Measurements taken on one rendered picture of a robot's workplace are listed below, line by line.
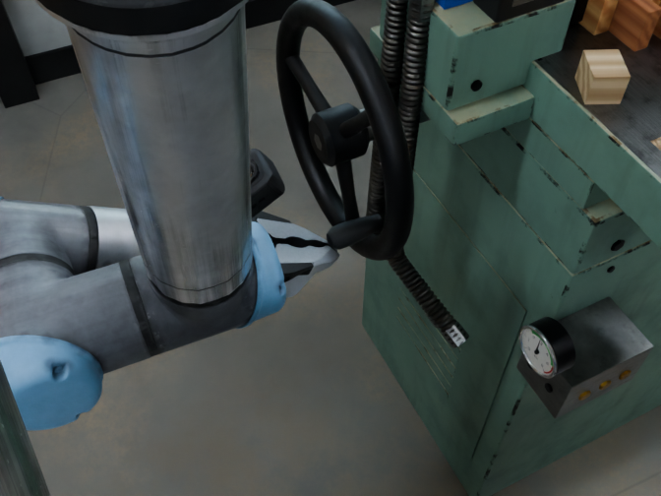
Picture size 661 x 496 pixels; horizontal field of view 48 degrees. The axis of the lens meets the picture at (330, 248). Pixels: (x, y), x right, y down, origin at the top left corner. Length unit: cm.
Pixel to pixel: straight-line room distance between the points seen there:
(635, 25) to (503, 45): 14
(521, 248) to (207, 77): 64
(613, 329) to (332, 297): 85
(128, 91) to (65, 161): 173
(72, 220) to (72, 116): 156
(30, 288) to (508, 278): 61
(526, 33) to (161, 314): 44
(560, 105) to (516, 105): 4
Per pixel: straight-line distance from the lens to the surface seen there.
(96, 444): 156
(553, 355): 82
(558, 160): 80
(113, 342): 54
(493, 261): 99
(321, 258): 73
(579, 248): 82
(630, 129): 74
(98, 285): 55
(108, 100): 34
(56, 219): 62
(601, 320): 94
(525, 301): 96
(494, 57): 75
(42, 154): 209
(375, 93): 68
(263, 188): 63
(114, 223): 64
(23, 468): 25
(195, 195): 39
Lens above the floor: 137
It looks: 52 degrees down
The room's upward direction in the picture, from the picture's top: straight up
